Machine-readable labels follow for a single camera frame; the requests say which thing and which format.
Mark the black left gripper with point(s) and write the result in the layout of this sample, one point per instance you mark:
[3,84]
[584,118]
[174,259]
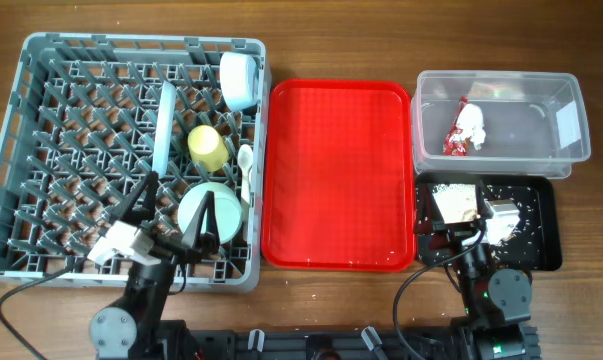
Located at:
[205,243]

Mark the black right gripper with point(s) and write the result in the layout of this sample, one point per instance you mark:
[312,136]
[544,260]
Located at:
[451,233]

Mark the light green bowl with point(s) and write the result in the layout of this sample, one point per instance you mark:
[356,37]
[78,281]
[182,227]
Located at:
[228,209]

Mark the light blue plate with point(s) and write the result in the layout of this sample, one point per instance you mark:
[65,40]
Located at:
[164,126]

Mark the yellow plastic cup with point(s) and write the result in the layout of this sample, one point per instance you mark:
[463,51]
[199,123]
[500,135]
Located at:
[207,147]

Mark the red candy wrapper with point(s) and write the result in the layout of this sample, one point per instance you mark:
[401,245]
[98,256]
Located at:
[454,144]

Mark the white plastic spoon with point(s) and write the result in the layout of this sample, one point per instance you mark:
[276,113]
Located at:
[245,162]

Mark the small blue food bowl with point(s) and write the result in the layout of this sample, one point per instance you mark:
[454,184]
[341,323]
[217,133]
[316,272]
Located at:
[238,79]

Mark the white tissue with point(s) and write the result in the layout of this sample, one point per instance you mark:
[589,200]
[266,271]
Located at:
[470,126]

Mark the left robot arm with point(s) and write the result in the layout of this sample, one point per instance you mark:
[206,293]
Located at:
[132,327]

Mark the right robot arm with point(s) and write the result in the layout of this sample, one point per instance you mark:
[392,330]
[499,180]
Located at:
[494,296]

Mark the black waste tray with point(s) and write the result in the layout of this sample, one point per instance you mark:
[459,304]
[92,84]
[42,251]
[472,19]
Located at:
[535,243]

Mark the grey dishwasher rack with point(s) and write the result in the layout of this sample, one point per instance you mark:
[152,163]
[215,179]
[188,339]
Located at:
[78,135]

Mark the spilled rice and nuts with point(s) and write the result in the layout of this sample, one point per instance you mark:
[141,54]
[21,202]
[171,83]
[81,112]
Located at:
[457,203]

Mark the clear plastic bin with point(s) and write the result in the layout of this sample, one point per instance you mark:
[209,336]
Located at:
[535,122]

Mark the red plastic tray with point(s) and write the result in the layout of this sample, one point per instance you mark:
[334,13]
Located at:
[339,184]

